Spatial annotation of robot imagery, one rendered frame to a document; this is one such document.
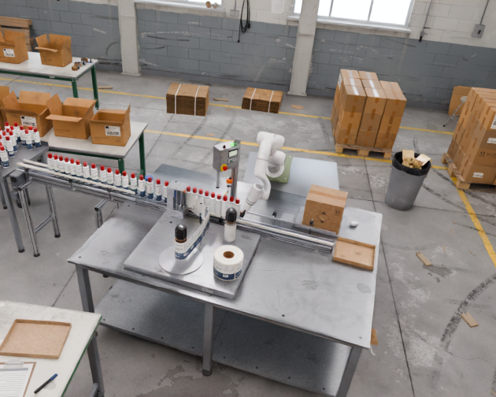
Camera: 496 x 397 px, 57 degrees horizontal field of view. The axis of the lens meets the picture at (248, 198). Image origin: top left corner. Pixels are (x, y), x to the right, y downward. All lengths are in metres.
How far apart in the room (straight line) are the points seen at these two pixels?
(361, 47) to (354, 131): 2.35
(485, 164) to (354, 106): 1.84
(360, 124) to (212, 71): 3.40
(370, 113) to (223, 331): 4.05
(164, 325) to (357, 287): 1.50
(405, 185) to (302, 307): 2.91
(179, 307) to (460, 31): 6.87
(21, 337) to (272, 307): 1.52
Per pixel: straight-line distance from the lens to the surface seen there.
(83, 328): 3.02
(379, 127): 6.82
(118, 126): 4.82
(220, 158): 3.40
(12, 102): 5.40
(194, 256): 3.28
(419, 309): 4.61
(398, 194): 5.73
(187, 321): 3.75
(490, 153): 6.54
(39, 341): 3.02
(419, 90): 9.12
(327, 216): 3.63
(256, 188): 3.39
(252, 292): 3.13
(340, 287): 3.30
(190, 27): 8.79
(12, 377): 2.91
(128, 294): 3.98
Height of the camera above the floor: 3.06
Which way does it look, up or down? 34 degrees down
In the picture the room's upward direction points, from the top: 6 degrees clockwise
